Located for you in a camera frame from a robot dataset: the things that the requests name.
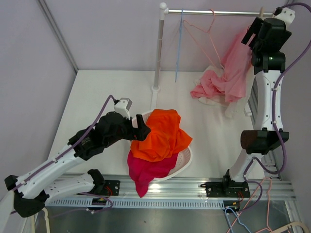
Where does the pink t shirt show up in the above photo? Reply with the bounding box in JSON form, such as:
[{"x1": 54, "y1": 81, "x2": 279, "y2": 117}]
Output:
[{"x1": 190, "y1": 27, "x2": 251, "y2": 102}]

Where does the aluminium mounting rail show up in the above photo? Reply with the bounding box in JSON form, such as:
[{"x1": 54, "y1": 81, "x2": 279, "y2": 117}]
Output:
[{"x1": 31, "y1": 175, "x2": 297, "y2": 201}]

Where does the pink wire hanger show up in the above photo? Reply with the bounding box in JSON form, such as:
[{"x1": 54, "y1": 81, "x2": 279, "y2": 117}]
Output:
[
  {"x1": 182, "y1": 9, "x2": 225, "y2": 70},
  {"x1": 225, "y1": 177, "x2": 273, "y2": 233}
]

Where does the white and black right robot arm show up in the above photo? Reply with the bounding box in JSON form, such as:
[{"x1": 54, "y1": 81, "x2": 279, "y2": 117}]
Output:
[{"x1": 221, "y1": 18, "x2": 291, "y2": 198}]

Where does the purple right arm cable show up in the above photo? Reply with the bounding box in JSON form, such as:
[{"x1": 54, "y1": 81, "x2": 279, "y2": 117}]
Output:
[{"x1": 242, "y1": 2, "x2": 311, "y2": 174}]

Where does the beige hanger at lower left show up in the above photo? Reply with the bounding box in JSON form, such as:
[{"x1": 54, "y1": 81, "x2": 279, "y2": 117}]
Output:
[{"x1": 30, "y1": 208, "x2": 51, "y2": 233}]

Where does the pink wire hanger on floor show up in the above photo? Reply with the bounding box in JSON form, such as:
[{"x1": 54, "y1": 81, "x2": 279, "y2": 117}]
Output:
[{"x1": 225, "y1": 177, "x2": 273, "y2": 233}]

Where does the magenta t shirt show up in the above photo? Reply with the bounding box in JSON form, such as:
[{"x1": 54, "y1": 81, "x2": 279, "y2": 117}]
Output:
[{"x1": 127, "y1": 151, "x2": 178, "y2": 198}]

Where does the blue wire hanger on floor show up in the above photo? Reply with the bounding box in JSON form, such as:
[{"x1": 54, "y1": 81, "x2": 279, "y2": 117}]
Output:
[{"x1": 224, "y1": 206, "x2": 253, "y2": 233}]

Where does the beige wooden hanger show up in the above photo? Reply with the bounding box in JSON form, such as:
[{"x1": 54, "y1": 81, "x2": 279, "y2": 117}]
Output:
[{"x1": 259, "y1": 7, "x2": 264, "y2": 19}]

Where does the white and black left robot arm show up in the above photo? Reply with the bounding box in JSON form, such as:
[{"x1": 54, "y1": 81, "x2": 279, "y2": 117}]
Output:
[{"x1": 5, "y1": 112, "x2": 151, "y2": 217}]

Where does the cream white t shirt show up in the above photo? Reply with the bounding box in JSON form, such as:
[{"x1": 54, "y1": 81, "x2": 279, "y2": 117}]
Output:
[{"x1": 195, "y1": 66, "x2": 255, "y2": 118}]

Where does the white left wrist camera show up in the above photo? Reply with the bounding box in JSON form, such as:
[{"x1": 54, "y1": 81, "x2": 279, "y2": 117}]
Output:
[{"x1": 114, "y1": 98, "x2": 133, "y2": 120}]

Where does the white and silver clothes rack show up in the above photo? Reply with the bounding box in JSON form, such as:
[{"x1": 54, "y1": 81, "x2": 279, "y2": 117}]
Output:
[{"x1": 150, "y1": 2, "x2": 273, "y2": 110}]

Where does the slotted grey cable duct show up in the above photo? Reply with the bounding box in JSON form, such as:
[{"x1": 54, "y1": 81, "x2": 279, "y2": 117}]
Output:
[{"x1": 46, "y1": 197, "x2": 225, "y2": 210}]

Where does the orange t shirt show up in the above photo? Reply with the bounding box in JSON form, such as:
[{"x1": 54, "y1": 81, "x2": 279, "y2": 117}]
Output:
[{"x1": 131, "y1": 109, "x2": 192, "y2": 162}]

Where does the beige hanger at lower right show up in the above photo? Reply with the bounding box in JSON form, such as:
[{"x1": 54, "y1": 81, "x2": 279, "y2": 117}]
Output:
[{"x1": 272, "y1": 221, "x2": 310, "y2": 233}]

